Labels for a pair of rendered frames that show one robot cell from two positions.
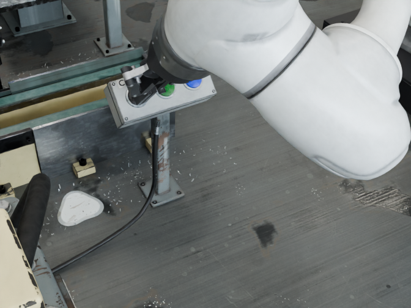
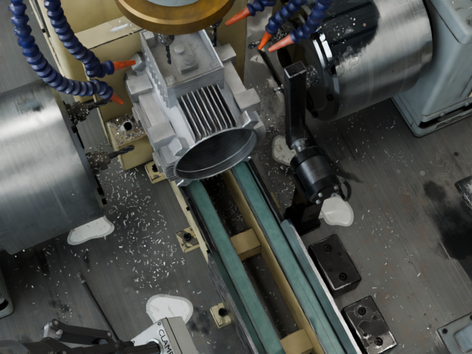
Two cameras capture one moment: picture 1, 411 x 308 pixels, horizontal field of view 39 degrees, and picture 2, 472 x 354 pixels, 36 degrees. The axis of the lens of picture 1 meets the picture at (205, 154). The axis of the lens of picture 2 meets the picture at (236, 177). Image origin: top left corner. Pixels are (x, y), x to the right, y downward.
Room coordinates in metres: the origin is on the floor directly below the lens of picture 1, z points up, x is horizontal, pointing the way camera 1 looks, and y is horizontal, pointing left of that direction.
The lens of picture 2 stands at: (0.85, -0.07, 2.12)
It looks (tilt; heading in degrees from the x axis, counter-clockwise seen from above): 66 degrees down; 95
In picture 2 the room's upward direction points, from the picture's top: 2 degrees clockwise
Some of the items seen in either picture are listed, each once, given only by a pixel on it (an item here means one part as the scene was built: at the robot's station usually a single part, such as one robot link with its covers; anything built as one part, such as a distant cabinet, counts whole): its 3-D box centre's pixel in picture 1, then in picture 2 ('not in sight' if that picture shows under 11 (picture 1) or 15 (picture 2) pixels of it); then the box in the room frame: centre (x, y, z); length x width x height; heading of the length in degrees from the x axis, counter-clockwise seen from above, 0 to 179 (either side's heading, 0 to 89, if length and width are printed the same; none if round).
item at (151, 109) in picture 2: not in sight; (194, 108); (0.72, 0.55, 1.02); 0.20 x 0.19 x 0.19; 121
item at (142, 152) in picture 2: not in sight; (130, 139); (0.58, 0.55, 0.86); 0.07 x 0.06 x 0.12; 32
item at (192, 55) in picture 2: not in sight; (182, 61); (0.69, 0.58, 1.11); 0.12 x 0.11 x 0.07; 121
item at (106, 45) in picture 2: not in sight; (161, 54); (0.63, 0.68, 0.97); 0.30 x 0.11 x 0.34; 32
